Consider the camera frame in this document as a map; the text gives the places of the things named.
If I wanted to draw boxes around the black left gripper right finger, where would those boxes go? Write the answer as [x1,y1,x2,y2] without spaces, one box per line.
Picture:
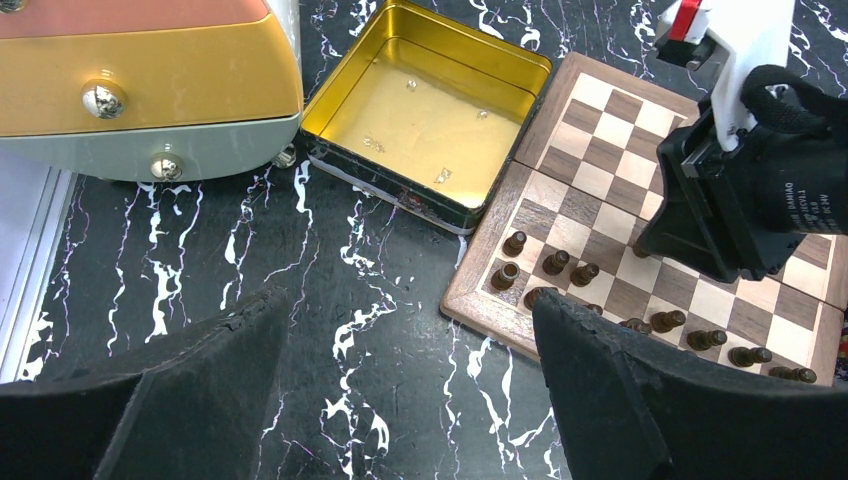
[532,289,847,479]

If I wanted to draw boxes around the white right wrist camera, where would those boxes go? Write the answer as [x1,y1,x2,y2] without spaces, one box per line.
[654,0,795,152]

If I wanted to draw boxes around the dark chess pieces row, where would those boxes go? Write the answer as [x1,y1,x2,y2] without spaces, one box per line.
[479,233,833,384]

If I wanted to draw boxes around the cream orange round appliance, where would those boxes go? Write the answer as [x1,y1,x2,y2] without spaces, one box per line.
[1,0,304,182]

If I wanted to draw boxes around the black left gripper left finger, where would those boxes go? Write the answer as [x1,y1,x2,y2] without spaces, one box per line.
[1,286,289,479]

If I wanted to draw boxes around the empty gold tin box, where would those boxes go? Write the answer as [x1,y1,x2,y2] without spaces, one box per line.
[297,1,554,235]

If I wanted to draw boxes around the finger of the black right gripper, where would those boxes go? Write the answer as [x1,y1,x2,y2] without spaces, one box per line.
[637,145,805,283]

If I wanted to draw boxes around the wooden chess board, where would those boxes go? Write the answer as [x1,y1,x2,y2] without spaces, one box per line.
[441,53,847,385]

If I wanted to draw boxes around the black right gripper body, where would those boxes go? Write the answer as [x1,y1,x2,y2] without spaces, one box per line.
[655,64,848,236]

